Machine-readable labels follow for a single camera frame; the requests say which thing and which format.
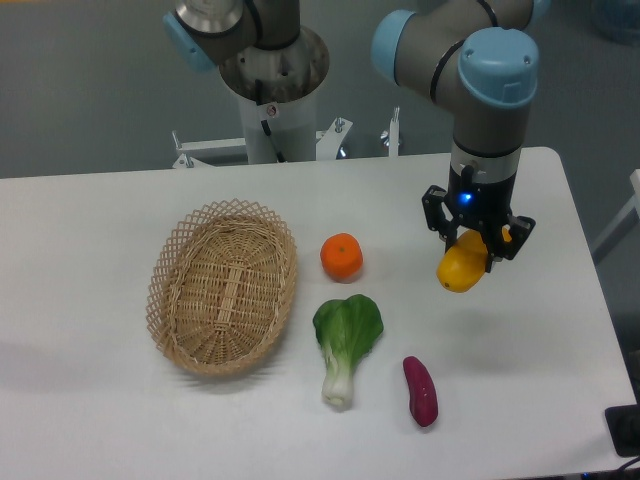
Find woven wicker basket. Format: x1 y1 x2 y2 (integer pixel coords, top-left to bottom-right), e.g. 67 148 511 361
146 199 297 376

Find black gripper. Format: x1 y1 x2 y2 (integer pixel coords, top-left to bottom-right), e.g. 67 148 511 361
421 163 536 273

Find white frame at right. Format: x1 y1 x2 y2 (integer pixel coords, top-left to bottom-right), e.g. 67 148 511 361
590 169 639 265

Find orange tangerine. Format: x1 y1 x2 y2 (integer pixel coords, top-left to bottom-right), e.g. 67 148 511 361
320 232 364 282

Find white metal base frame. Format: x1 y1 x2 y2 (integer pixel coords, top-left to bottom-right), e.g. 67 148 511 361
172 106 403 169

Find black cable on pedestal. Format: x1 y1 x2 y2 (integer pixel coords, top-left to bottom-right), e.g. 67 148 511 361
254 78 287 164

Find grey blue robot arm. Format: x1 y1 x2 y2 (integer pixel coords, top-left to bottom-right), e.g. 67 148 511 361
163 1 549 267

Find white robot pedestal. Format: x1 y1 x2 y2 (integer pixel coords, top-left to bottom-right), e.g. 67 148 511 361
219 26 330 164

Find green bok choy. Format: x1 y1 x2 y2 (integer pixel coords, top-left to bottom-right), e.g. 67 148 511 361
313 294 384 409

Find black device at edge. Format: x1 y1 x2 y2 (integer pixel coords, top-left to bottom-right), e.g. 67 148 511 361
604 404 639 457

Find purple sweet potato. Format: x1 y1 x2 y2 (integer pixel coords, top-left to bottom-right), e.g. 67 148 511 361
403 356 439 428

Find yellow mango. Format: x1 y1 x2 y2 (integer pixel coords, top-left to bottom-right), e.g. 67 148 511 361
436 230 491 293

